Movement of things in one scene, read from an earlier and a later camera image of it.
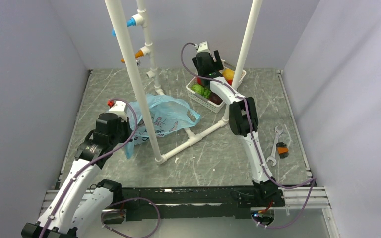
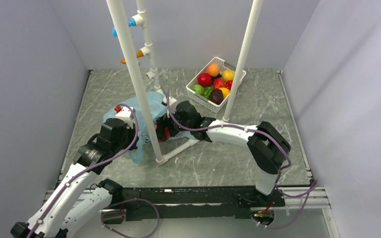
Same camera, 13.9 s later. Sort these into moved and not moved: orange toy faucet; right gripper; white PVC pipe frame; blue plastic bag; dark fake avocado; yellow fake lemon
Moved: blue plastic bag; right gripper
Not moved: yellow fake lemon; orange toy faucet; white PVC pipe frame; dark fake avocado
